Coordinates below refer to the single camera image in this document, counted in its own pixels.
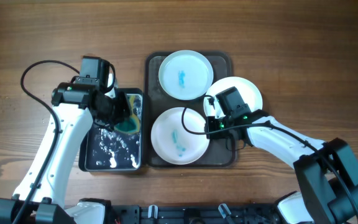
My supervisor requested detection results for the green yellow sponge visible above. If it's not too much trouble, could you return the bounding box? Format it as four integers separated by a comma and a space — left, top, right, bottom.
114, 94, 142, 134

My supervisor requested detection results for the white plate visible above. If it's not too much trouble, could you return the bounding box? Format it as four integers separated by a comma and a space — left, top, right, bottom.
158, 50, 214, 100
150, 107, 209, 165
203, 77, 263, 116

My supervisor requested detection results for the white plate top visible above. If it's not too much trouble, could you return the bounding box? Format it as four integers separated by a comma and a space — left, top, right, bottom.
158, 50, 214, 100

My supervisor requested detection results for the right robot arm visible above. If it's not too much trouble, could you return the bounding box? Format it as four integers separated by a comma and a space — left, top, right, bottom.
204, 86, 358, 223

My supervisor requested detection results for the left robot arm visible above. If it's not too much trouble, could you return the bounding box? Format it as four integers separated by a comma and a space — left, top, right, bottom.
0, 56, 132, 223

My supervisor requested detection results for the black rectangular water basin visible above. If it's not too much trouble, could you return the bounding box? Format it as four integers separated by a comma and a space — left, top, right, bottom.
78, 88, 144, 172

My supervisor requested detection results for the right black cable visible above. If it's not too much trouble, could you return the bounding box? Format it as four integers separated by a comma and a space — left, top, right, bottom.
181, 95, 358, 224

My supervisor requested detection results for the black cable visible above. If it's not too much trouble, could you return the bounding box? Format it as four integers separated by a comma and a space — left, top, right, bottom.
11, 59, 82, 224
181, 95, 358, 224

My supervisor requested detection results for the left black cable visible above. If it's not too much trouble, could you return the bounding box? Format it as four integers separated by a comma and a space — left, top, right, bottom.
11, 59, 82, 224

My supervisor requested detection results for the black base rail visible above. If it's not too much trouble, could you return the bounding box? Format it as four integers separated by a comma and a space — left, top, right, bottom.
108, 203, 283, 224

